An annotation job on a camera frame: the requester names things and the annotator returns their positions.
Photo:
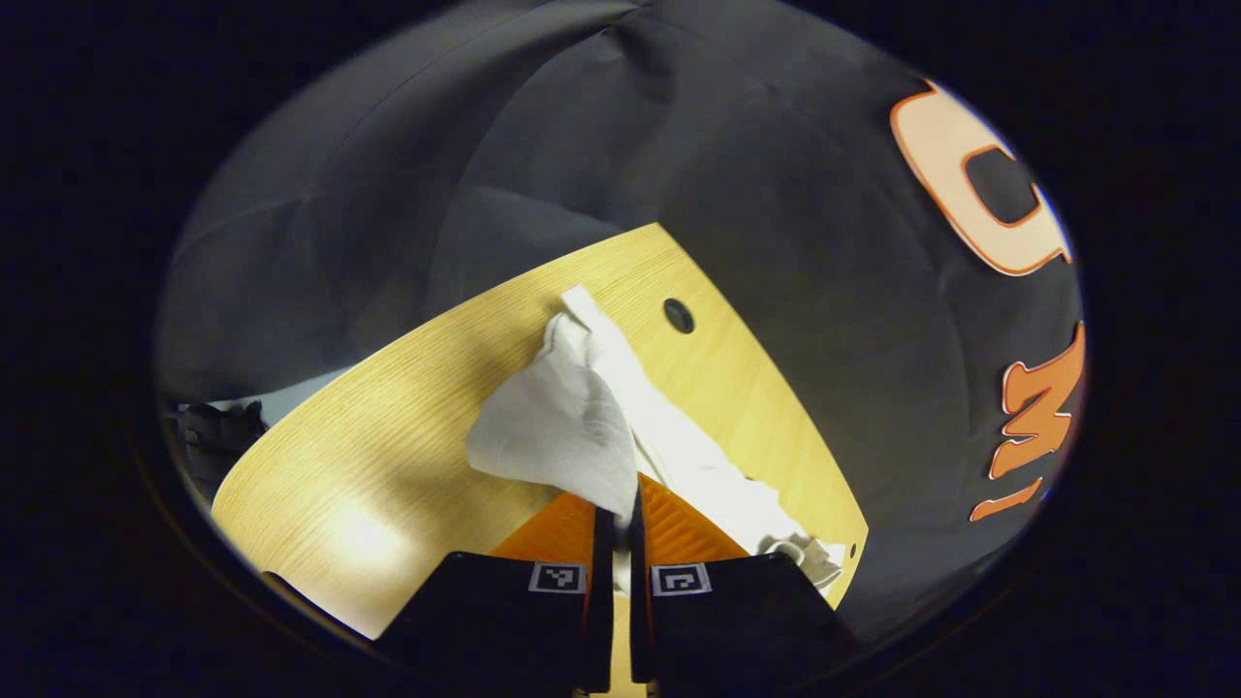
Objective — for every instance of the white jeans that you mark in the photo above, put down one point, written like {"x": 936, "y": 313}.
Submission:
{"x": 562, "y": 427}

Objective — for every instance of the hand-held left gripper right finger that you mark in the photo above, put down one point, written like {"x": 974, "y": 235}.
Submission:
{"x": 747, "y": 611}

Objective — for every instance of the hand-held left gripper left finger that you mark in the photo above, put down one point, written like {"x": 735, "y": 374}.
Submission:
{"x": 504, "y": 611}

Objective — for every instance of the black backdrop cloth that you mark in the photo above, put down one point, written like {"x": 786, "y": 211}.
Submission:
{"x": 756, "y": 174}

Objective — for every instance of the dark cloth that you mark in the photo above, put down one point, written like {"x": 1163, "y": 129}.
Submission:
{"x": 218, "y": 441}

